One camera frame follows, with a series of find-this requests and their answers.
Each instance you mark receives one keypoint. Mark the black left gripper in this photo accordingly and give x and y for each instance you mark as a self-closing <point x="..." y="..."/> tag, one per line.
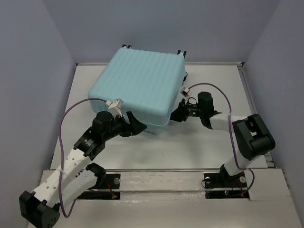
<point x="136" y="126"/>

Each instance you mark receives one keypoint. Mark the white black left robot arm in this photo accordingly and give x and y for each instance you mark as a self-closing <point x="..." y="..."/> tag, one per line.
<point x="77" y="172"/>

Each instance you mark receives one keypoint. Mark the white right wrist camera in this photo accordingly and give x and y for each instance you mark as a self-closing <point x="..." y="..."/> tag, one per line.
<point x="186" y="92"/>

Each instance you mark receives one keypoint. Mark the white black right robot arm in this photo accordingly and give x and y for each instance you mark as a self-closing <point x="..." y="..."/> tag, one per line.
<point x="250" y="137"/>

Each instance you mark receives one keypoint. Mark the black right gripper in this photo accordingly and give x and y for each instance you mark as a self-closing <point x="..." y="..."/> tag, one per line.
<point x="179" y="113"/>

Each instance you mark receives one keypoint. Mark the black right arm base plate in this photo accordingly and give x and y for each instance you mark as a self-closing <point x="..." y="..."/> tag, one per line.
<point x="219" y="185"/>

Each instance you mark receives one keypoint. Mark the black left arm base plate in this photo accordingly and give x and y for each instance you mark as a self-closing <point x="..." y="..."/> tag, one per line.
<point x="107" y="188"/>

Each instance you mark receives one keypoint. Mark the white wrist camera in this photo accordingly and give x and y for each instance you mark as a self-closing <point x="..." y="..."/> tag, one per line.
<point x="115" y="107"/>
<point x="186" y="92"/>

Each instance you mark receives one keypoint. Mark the light blue hard-shell suitcase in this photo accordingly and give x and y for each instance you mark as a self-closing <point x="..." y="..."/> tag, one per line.
<point x="147" y="82"/>

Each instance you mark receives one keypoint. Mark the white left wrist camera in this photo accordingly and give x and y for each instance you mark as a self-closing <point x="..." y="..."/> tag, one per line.
<point x="115" y="107"/>

